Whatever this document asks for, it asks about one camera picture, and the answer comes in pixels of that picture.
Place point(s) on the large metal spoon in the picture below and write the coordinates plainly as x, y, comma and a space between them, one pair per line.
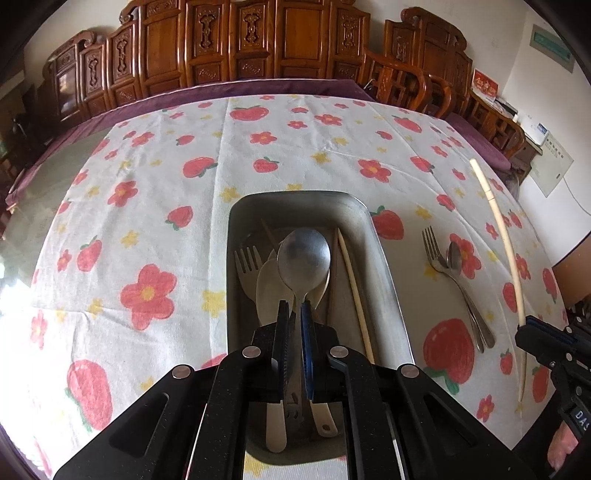
304, 258

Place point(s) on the small metal spoon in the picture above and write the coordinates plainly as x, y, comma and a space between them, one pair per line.
454, 258
325, 420

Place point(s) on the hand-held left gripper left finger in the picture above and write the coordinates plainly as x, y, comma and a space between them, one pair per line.
282, 350

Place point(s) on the white wall chart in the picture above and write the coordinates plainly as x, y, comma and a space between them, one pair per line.
556, 164

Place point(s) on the cream plastic chopstick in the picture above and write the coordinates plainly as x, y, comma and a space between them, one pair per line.
480, 175

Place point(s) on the purple seat cushion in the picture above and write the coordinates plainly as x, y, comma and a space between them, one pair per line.
480, 143

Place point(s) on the wooden side table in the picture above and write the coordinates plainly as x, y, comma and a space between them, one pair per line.
526, 157

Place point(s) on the white box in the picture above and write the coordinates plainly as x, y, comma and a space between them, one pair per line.
539, 134

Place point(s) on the flower and strawberry tablecloth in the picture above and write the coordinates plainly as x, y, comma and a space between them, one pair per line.
152, 221

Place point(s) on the cream plastic fork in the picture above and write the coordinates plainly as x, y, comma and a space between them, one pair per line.
249, 277

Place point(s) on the carved wooden sofa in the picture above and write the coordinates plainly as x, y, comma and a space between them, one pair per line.
161, 46

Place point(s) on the cream plastic spoon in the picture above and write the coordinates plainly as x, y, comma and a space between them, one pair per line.
268, 290

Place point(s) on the carved wooden armchair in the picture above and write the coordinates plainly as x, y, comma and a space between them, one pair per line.
415, 46
496, 127

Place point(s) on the metal fork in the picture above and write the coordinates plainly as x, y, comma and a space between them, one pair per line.
434, 258

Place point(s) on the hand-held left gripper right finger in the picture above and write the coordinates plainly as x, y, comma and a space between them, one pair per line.
307, 350

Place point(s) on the stack of papers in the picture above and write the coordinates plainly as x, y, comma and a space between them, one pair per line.
508, 106

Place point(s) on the metal tray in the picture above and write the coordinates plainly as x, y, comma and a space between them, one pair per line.
295, 210

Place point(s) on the light wooden chopstick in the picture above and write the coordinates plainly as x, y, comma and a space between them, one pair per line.
353, 286

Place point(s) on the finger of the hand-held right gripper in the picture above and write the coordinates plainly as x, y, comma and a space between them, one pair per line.
538, 344
551, 330

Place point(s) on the purple sofa cushion cloth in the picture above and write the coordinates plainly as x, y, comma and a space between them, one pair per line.
161, 94

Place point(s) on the green wall sign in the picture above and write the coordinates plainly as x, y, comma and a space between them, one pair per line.
551, 46

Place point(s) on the red card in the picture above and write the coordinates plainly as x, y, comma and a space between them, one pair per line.
485, 85

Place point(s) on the person's right hand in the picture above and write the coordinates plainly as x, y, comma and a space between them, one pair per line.
563, 450

